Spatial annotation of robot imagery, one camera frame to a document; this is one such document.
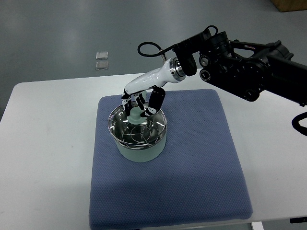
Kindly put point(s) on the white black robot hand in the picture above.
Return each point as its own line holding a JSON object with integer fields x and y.
{"x": 171, "y": 72}

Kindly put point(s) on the glass lid with green knob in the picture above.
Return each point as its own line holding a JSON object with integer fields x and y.
{"x": 135, "y": 132}

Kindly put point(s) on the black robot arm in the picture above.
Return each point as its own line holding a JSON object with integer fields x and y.
{"x": 244, "y": 69}

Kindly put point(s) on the pale green pot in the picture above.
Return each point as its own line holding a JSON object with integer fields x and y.
{"x": 137, "y": 155}

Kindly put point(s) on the upper metal floor plate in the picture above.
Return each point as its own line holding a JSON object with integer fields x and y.
{"x": 101, "y": 55}

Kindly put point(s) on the blue quilted mat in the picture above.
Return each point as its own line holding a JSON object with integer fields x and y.
{"x": 197, "y": 177}

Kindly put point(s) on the brown cardboard box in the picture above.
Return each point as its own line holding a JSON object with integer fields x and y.
{"x": 290, "y": 5}

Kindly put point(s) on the black table control panel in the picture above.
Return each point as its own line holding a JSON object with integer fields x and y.
{"x": 298, "y": 220}

